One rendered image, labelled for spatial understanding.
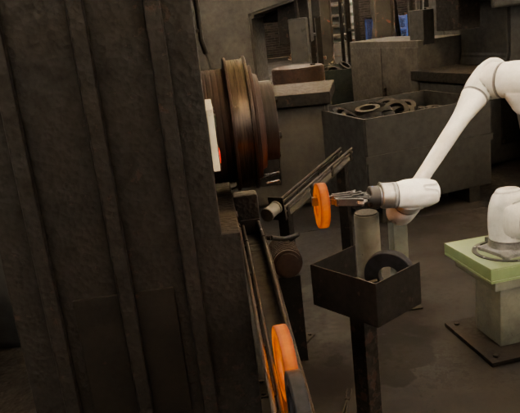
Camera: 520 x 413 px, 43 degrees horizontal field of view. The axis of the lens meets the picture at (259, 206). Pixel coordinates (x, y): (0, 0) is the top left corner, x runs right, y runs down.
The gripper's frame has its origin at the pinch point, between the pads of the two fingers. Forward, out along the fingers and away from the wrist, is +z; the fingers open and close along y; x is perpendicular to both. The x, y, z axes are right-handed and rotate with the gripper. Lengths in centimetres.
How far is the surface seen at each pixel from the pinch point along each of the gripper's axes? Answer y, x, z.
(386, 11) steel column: 866, 54, -272
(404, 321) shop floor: 65, -82, -50
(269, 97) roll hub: 7.1, 35.8, 15.4
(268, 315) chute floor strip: -34.5, -24.4, 23.7
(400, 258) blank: -35.3, -9.6, -17.1
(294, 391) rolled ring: -96, -13, 24
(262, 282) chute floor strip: -14.1, -22.2, 23.2
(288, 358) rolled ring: -80, -14, 23
